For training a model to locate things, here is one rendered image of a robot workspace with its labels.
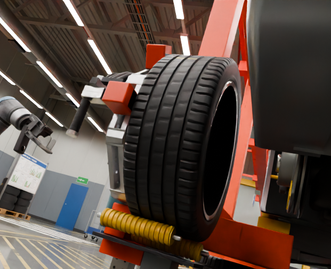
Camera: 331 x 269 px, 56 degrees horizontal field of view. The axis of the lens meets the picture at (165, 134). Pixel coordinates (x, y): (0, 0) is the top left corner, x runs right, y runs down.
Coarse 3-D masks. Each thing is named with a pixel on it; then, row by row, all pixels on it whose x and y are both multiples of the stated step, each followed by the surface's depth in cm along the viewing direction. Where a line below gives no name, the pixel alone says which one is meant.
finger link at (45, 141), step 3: (36, 138) 126; (39, 138) 127; (42, 138) 127; (45, 138) 126; (48, 138) 126; (51, 138) 126; (42, 141) 126; (45, 141) 126; (48, 141) 126; (42, 144) 125; (45, 144) 125; (48, 144) 125; (42, 147) 124; (45, 147) 125; (45, 150) 125; (48, 150) 125; (51, 153) 125
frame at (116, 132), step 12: (144, 72) 111; (132, 84) 102; (120, 120) 100; (108, 132) 97; (120, 132) 96; (108, 144) 97; (120, 144) 96; (108, 156) 99; (120, 156) 97; (120, 168) 99; (120, 180) 101; (120, 192) 102
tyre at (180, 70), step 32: (160, 64) 99; (192, 64) 97; (224, 64) 96; (160, 96) 90; (192, 96) 87; (128, 128) 90; (160, 128) 86; (192, 128) 83; (128, 160) 90; (160, 160) 86; (192, 160) 82; (128, 192) 93; (160, 192) 88; (192, 192) 84; (224, 192) 130; (192, 224) 90
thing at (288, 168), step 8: (280, 160) 101; (288, 160) 100; (296, 160) 93; (304, 160) 90; (280, 168) 100; (288, 168) 99; (296, 168) 91; (304, 168) 90; (280, 176) 101; (288, 176) 100; (296, 176) 91; (304, 176) 90; (280, 184) 104; (288, 184) 102; (296, 184) 100; (296, 192) 102; (296, 200) 94; (288, 208) 97; (296, 208) 95
